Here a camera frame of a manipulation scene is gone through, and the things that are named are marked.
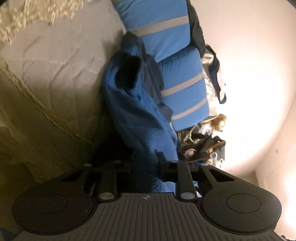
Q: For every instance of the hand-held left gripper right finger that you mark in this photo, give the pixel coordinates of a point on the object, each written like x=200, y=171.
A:
x=165, y=170

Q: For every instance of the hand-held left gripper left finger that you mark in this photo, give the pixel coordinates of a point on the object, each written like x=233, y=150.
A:
x=107, y=180

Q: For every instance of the blue fleece jacket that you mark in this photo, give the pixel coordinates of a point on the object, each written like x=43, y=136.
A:
x=134, y=111

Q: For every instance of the beige woven bag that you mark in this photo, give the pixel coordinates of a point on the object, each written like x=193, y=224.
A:
x=188, y=136

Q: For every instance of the dark cloth pile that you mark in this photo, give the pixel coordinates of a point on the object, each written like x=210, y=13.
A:
x=208, y=143

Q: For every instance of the brown plush toy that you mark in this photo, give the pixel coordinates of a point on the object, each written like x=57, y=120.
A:
x=218, y=120

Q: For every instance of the silver sequined fabric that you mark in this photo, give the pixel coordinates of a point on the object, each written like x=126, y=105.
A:
x=208, y=81

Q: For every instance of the blue grey-striped pillow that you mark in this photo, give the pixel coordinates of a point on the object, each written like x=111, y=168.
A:
x=161, y=44
x=182, y=67

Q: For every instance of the navy and white garment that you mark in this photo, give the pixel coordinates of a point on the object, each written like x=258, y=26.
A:
x=217, y=76

